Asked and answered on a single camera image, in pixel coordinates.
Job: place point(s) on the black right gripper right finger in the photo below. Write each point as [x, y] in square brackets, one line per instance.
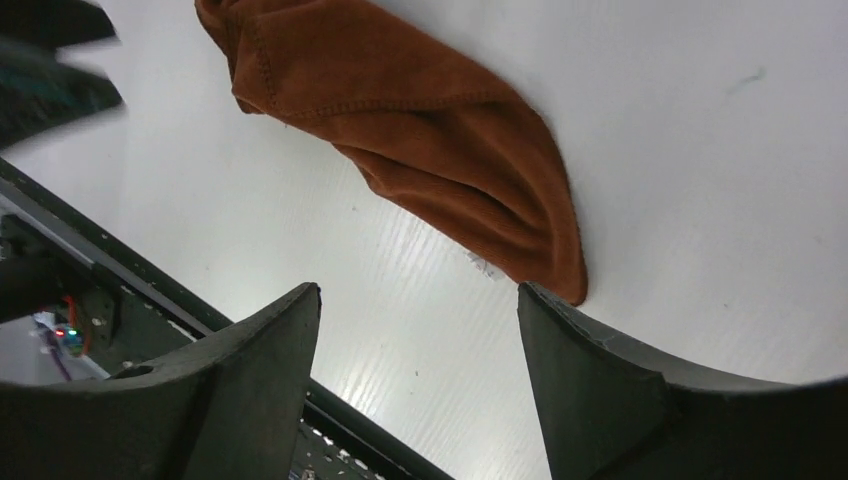
[613, 407]

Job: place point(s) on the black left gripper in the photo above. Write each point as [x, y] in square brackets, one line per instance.
[39, 92]

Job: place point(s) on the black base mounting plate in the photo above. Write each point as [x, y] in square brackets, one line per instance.
[130, 312]

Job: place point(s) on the brown towel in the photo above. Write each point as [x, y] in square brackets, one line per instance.
[429, 129]

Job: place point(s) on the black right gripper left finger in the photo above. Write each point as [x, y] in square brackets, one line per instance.
[227, 406]

